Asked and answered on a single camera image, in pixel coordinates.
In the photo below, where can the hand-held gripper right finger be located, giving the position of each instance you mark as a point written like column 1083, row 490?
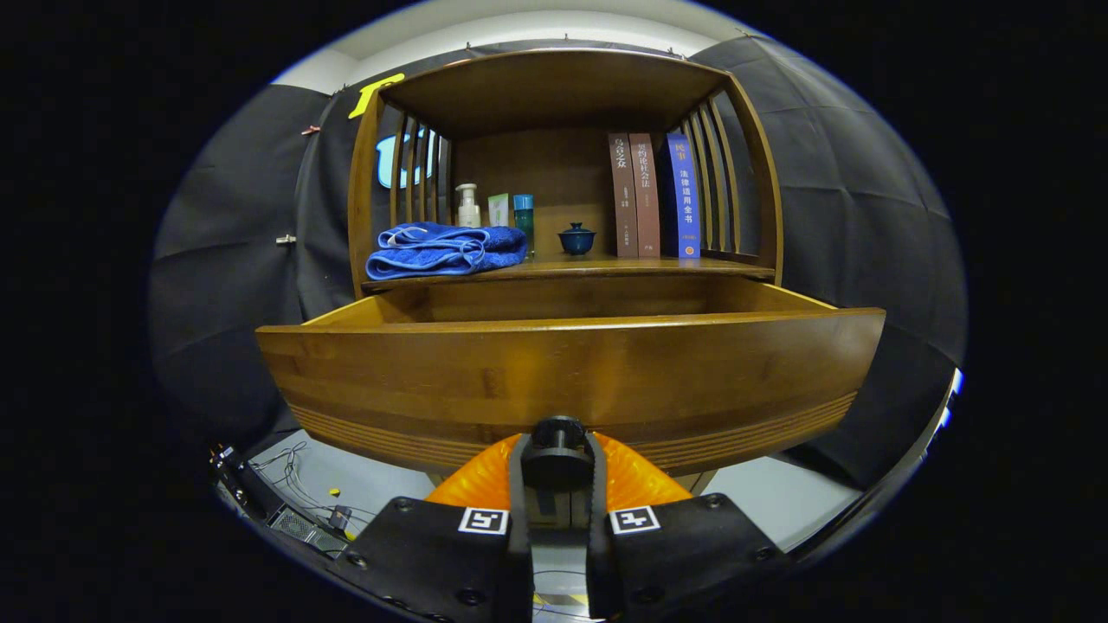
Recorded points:
column 597, row 497

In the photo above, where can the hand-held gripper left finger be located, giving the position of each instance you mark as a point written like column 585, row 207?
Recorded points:
column 518, row 493

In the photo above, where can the black round drawer knob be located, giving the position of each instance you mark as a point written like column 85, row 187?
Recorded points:
column 558, row 463

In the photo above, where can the brown wooden drawer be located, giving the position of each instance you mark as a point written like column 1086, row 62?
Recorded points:
column 563, row 372

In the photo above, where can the wooden countertop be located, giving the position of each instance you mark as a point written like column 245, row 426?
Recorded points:
column 606, row 266

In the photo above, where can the brown wooden cabinet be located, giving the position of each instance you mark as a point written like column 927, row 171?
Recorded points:
column 554, row 95

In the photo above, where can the grey metal electronics box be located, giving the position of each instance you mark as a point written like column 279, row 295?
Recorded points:
column 303, row 528

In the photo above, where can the blue folded towel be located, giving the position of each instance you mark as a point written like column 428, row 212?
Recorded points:
column 441, row 255

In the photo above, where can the blue lidded teacup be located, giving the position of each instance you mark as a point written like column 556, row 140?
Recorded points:
column 576, row 240

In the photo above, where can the teal capped bottle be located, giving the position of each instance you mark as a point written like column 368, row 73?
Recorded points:
column 524, row 216

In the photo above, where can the white green tube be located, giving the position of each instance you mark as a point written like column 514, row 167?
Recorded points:
column 499, row 212

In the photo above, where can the white pump bottle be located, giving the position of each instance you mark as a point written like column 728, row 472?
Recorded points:
column 468, row 212

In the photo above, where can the dark brown book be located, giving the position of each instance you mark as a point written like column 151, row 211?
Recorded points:
column 623, row 199

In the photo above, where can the reddish brown book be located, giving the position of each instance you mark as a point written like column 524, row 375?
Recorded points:
column 647, row 199

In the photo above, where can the blue book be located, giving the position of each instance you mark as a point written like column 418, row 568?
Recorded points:
column 684, row 199

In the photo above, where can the white floor appliance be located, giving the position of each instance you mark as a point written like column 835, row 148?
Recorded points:
column 954, row 398

